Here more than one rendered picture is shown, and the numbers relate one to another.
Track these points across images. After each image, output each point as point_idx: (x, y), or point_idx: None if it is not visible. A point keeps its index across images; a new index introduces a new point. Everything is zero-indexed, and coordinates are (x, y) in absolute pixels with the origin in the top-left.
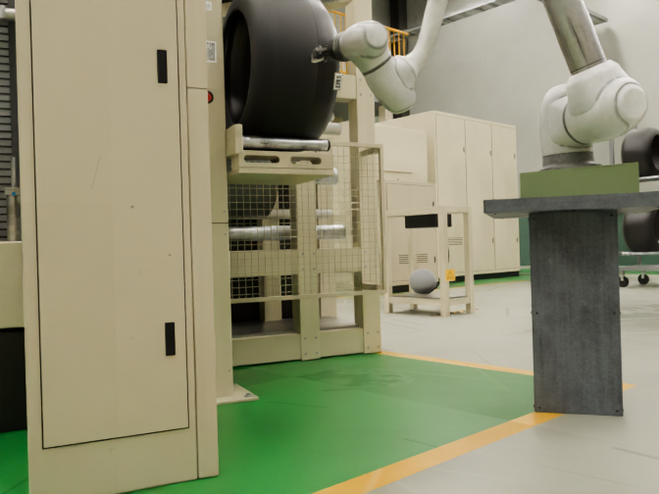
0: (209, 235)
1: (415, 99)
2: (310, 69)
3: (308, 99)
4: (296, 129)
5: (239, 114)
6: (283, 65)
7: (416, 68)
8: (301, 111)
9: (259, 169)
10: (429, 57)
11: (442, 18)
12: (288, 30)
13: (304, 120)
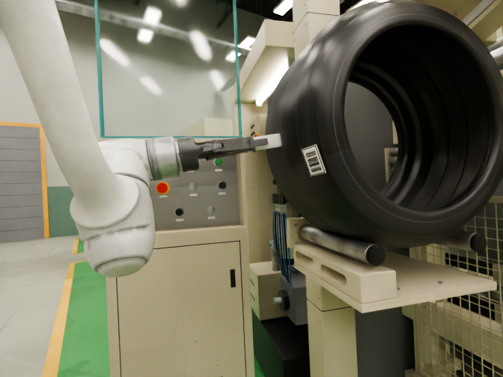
0: (108, 328)
1: (92, 260)
2: (281, 155)
3: (298, 194)
4: (328, 227)
5: (436, 170)
6: (269, 158)
7: (75, 202)
8: (306, 207)
9: (302, 268)
10: (63, 174)
11: (24, 75)
12: (269, 114)
13: (319, 218)
